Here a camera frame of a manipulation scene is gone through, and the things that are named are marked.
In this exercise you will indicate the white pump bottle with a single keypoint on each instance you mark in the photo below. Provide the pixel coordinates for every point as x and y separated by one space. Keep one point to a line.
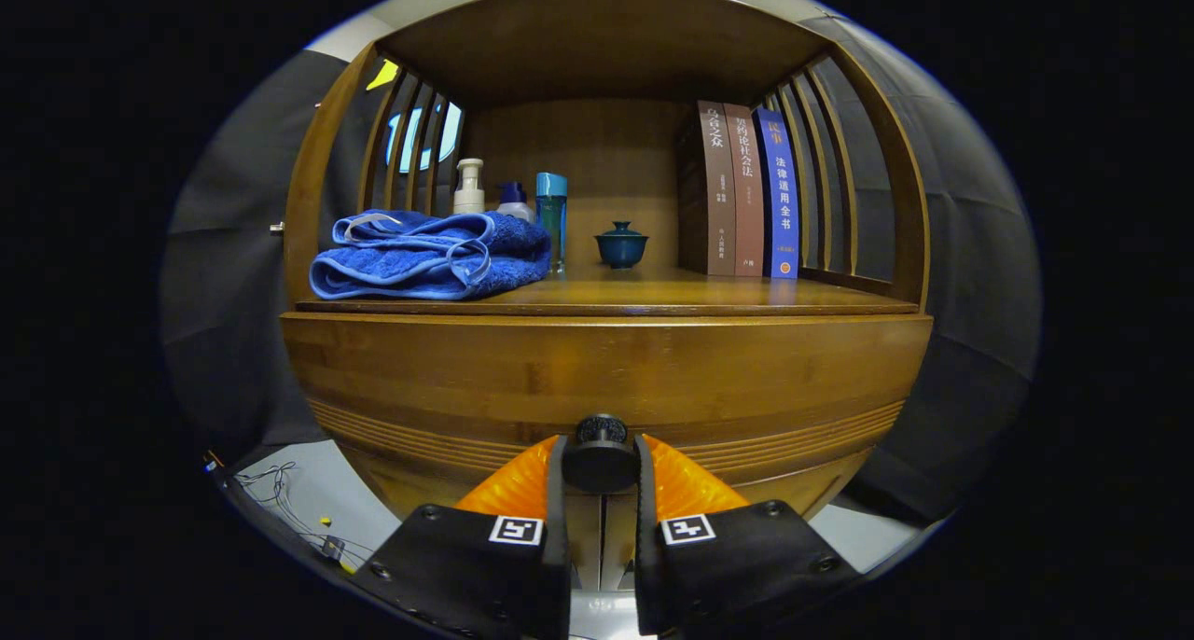
469 197

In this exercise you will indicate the blue book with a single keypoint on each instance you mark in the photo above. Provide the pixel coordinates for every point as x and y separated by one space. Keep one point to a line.
780 201

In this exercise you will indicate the dark brown book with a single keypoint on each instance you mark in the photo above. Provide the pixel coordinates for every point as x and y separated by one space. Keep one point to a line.
714 192

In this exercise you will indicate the blue lidded teacup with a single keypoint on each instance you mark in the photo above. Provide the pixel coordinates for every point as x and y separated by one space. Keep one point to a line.
621 248

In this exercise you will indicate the folded blue towel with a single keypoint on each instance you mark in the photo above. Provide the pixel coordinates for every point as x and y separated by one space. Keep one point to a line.
420 267

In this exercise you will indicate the wooden countertop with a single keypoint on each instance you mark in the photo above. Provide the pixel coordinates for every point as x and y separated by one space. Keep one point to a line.
653 290

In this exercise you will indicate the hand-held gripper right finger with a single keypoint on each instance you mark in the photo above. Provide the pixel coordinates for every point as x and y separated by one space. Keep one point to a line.
645 565

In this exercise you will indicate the wooden cabinet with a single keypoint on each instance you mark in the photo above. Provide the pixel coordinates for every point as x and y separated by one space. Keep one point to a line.
597 155

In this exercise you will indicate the white bottle with blue cap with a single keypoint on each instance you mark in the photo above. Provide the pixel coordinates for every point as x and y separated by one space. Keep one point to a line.
513 201

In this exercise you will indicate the reddish brown book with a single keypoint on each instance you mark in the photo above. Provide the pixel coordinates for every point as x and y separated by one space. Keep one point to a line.
746 211

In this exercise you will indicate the teal slim bottle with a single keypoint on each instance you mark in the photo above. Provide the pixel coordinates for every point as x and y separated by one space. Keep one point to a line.
551 220

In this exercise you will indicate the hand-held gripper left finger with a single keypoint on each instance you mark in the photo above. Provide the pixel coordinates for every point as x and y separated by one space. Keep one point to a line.
558 565

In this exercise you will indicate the wooden drawer with black knob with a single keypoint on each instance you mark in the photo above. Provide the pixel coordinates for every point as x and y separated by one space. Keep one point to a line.
606 369

